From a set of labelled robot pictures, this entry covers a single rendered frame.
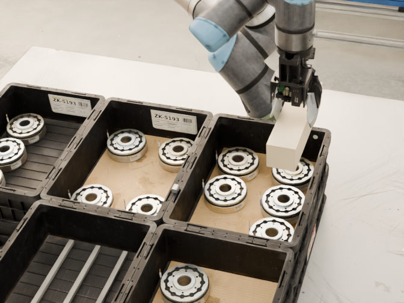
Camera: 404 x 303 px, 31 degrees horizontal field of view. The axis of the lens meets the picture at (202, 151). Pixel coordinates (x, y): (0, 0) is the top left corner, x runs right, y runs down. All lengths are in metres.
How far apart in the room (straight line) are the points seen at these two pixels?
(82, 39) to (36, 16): 0.40
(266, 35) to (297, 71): 0.57
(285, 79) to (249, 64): 0.55
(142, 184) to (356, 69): 2.03
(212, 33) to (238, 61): 0.57
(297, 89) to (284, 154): 0.14
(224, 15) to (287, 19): 0.13
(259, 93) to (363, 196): 0.39
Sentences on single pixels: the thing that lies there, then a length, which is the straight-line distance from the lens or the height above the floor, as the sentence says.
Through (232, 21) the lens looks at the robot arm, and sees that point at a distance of 1.44.
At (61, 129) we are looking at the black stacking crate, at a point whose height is 0.83.
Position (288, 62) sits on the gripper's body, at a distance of 1.42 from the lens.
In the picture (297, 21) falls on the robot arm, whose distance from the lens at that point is 1.39.
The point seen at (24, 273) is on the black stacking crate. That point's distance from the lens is 1.71.
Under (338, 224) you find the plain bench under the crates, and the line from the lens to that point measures 1.90.
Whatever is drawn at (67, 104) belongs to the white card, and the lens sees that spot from 2.04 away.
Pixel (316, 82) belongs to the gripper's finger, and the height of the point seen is 1.19.
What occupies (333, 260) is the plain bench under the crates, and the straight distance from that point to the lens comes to 1.82.
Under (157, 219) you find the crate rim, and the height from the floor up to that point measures 0.93.
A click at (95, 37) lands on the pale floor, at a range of 4.05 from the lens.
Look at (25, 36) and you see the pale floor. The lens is 4.18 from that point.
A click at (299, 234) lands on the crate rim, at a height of 0.93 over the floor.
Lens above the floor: 2.07
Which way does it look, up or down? 40 degrees down
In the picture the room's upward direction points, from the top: 5 degrees counter-clockwise
